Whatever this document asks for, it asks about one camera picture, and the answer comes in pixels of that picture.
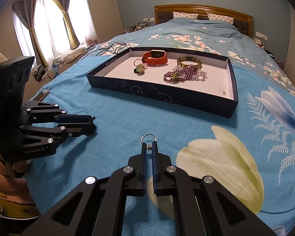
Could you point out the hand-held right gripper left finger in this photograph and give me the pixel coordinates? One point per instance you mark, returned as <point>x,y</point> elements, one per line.
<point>144,159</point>

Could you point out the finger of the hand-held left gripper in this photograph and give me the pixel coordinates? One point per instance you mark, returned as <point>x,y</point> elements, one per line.
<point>81,129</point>
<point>73,119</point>

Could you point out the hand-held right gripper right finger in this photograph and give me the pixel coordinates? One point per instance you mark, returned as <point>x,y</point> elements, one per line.
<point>154,162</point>

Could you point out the dark blue shallow box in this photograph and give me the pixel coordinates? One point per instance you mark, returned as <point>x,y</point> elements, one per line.
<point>211,86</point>

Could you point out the person's left hand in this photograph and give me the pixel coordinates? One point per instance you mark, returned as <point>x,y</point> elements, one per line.
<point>21,166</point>

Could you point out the blue flower print blanket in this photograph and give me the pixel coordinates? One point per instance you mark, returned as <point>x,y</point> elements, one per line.
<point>100,108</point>

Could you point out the phone with brown case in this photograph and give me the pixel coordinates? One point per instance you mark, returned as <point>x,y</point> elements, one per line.
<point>42,95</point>

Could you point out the folded floral bedding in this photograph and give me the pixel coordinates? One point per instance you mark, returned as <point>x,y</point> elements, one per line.
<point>68,55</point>

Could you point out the grey and gold curtain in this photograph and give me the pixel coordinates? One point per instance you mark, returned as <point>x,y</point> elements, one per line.
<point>29,17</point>
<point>66,12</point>

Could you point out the white sheer curtain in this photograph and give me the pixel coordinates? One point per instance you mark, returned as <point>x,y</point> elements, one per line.
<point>49,24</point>

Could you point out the small pink fan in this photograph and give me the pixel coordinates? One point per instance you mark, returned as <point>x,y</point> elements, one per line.
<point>90,41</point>

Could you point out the person's pink knit garment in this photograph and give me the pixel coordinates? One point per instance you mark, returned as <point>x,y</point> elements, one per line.
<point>9,189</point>

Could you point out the orange smartwatch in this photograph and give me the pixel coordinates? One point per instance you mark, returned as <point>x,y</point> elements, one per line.
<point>157,60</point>

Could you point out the tortoiseshell bangle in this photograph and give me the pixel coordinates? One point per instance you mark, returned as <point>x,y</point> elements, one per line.
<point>180,59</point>

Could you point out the yellow printed cloth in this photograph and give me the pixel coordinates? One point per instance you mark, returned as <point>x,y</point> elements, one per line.
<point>12,210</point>

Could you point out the row of cosmetics bottles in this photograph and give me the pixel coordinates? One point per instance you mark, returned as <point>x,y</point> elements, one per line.
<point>137,27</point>

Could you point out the floral blue duvet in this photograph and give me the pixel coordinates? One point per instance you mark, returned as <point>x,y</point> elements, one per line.
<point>211,32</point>

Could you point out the white dotted pillow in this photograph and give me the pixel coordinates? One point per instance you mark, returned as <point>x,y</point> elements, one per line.
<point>221,18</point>
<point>185,15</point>

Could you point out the wooden headboard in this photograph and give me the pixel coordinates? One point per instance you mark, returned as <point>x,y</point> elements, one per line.
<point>182,8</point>

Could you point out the white wall socket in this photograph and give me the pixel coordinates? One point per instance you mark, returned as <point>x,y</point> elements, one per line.
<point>261,35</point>
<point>148,19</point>

